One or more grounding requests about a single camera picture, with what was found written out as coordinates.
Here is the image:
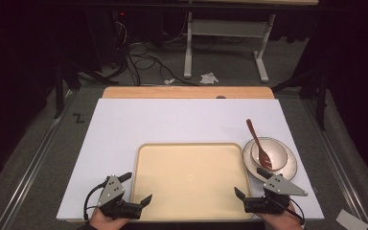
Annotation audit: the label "person's right hand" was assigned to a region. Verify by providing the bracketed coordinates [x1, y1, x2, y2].
[256, 200, 305, 230]

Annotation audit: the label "white paper sheet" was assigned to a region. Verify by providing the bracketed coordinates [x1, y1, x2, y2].
[334, 208, 368, 230]

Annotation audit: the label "reddish brown wooden spoon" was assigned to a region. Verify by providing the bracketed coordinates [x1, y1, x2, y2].
[245, 118, 273, 171]

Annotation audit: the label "metal floor rail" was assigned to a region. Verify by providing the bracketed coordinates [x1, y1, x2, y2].
[0, 90, 76, 230]
[301, 97, 368, 226]

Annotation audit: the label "black metal stand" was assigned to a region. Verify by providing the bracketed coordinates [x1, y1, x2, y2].
[53, 58, 120, 120]
[270, 68, 330, 131]

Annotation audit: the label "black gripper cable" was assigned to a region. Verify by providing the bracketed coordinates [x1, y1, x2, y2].
[287, 196, 307, 225]
[82, 180, 110, 222]

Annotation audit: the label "white metal desk frame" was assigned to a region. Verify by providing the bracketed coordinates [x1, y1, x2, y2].
[183, 11, 278, 84]

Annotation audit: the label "white ceramic plate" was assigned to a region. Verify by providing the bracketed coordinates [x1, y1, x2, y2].
[241, 136, 298, 184]

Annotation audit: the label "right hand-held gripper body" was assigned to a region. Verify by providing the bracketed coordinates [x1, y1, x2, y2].
[243, 173, 309, 215]

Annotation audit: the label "person's left hand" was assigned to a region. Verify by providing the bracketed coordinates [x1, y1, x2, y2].
[89, 207, 131, 230]

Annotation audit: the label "cream plastic tray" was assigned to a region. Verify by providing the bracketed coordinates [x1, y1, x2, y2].
[129, 142, 254, 222]

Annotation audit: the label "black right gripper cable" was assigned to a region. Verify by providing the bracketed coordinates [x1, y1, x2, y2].
[287, 196, 307, 225]

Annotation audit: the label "white ceramic bowl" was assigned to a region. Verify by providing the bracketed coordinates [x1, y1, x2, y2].
[250, 137, 288, 172]

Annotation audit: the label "white table cover sheet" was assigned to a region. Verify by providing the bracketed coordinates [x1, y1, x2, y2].
[56, 98, 326, 222]

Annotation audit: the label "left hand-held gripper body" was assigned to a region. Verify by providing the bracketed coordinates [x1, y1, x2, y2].
[96, 173, 144, 220]

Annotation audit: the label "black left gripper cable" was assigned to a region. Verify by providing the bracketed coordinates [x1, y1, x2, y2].
[82, 180, 110, 222]

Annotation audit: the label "black floor cables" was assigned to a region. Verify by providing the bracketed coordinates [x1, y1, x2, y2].
[109, 18, 202, 88]

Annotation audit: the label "large crumpled white paper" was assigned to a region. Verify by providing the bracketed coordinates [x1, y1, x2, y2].
[198, 72, 220, 86]

